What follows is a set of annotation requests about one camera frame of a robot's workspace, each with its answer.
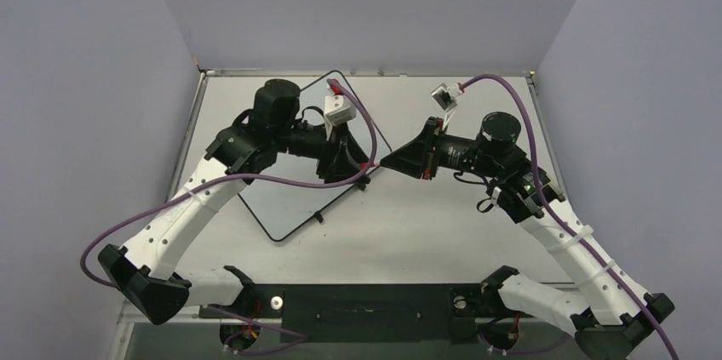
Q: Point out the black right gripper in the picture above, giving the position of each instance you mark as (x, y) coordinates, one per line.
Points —
(429, 149)

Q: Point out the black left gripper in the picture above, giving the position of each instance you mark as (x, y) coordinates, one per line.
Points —
(340, 157)

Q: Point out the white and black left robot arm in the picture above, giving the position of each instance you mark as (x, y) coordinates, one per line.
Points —
(144, 268)

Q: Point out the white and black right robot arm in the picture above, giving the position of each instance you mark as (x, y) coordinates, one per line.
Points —
(610, 314)

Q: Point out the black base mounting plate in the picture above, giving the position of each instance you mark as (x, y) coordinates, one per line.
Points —
(359, 313)

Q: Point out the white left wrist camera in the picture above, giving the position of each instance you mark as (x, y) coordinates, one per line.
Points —
(338, 109)

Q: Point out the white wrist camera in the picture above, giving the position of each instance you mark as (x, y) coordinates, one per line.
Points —
(338, 109)
(446, 96)

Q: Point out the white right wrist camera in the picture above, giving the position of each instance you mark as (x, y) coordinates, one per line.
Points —
(446, 96)

